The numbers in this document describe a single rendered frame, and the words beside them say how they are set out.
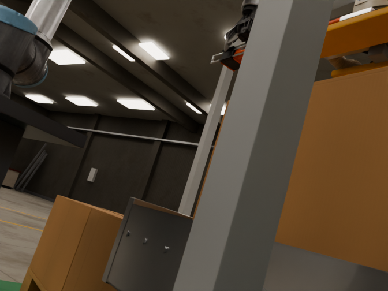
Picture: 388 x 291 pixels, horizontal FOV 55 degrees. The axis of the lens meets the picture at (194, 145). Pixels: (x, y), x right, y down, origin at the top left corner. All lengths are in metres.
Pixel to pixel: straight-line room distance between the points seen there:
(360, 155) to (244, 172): 0.37
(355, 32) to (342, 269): 0.62
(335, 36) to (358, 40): 0.05
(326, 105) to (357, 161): 0.15
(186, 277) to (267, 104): 0.18
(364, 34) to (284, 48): 0.59
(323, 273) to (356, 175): 0.24
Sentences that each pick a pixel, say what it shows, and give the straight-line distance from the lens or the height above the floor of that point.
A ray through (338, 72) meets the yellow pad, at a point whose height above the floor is 1.12.
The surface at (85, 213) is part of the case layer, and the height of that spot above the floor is 0.51.
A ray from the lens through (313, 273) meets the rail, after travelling 0.50.
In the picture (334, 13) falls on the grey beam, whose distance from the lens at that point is 4.32.
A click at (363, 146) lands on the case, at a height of 0.79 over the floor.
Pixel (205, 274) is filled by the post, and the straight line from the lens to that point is 0.35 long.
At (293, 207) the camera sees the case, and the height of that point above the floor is 0.67.
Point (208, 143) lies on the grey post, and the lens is 4.83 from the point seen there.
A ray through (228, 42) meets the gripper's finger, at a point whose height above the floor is 1.28.
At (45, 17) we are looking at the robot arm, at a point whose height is 1.12.
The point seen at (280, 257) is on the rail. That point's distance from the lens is 0.53.
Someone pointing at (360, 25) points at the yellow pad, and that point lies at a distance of 0.95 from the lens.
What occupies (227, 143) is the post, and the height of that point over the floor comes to 0.67.
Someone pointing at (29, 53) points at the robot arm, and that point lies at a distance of 1.31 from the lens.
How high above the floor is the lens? 0.58
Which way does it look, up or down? 12 degrees up
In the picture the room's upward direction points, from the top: 17 degrees clockwise
